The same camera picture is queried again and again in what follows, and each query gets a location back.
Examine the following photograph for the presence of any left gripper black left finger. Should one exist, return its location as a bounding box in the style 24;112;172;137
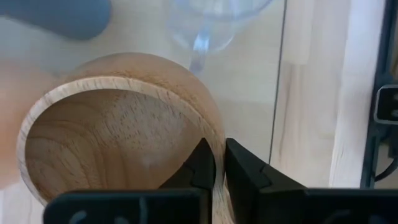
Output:
159;138;217;190

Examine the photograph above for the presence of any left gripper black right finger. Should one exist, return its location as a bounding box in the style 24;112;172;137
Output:
224;138;307;224

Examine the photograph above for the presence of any wooden cup with handle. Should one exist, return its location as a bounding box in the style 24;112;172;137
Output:
17;52;236;224

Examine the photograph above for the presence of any clear glass mug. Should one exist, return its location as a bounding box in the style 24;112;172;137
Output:
164;0;275;75

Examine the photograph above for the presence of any peach plastic cup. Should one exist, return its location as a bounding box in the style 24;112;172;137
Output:
0;58;63;190

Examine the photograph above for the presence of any blue plastic cup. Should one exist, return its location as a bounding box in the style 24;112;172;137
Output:
0;0;113;41

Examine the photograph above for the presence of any black aluminium table frame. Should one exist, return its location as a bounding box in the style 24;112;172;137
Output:
360;0;398;190

